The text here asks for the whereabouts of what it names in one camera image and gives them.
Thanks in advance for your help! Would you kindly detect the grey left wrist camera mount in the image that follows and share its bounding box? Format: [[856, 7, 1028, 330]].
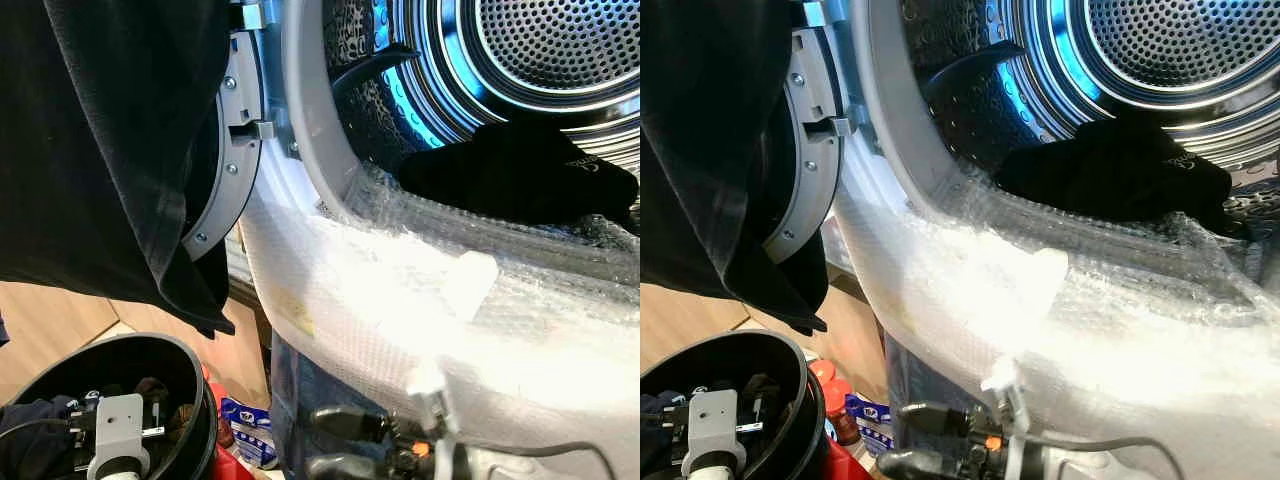
[[95, 393, 151, 471], [687, 389, 744, 469]]

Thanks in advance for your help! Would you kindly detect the grey rubber door gasket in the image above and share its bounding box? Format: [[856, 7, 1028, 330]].
[[850, 0, 991, 206], [282, 0, 401, 217]]

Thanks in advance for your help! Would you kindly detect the white front-load washing machine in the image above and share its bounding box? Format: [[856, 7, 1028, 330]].
[[238, 0, 641, 480], [800, 0, 1280, 480]]

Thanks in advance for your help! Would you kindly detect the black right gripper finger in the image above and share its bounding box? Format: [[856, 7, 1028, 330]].
[[896, 401, 967, 438], [308, 404, 389, 443], [304, 454, 391, 480], [877, 449, 967, 480]]

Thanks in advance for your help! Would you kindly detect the blue and white package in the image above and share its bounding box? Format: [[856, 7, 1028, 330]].
[[220, 395, 279, 469], [845, 391, 893, 459]]

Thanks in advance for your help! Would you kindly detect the white tape patch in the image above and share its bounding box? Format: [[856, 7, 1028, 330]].
[[1015, 247, 1071, 319], [443, 250, 500, 322]]

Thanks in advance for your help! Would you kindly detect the black hanging garment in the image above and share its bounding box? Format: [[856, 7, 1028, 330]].
[[640, 0, 830, 336], [0, 0, 237, 338]]

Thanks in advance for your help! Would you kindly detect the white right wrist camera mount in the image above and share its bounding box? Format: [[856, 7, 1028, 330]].
[[405, 360, 463, 480], [980, 357, 1033, 480]]

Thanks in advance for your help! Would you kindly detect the grey round washer door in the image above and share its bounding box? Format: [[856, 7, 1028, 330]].
[[180, 28, 273, 263], [762, 28, 848, 265]]

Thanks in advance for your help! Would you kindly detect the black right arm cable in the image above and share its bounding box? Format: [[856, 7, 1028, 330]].
[[1012, 433, 1188, 480], [440, 440, 618, 480]]

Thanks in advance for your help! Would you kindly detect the clear bubble wrap sheet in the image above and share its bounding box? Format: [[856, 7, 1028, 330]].
[[835, 160, 1280, 480], [240, 165, 641, 480]]

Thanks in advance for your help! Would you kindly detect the black garment with small logo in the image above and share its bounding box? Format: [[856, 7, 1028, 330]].
[[994, 110, 1238, 237], [398, 120, 640, 229]]

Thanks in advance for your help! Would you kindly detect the black round laundry basket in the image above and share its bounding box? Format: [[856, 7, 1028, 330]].
[[0, 332, 219, 480], [640, 329, 828, 480]]

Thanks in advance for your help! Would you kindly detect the perforated steel washer drum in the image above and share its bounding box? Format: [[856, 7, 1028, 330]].
[[905, 0, 1280, 171], [325, 0, 641, 173]]

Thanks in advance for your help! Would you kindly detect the dark clothes pile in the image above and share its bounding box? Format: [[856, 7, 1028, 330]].
[[640, 372, 801, 476], [0, 376, 197, 480]]

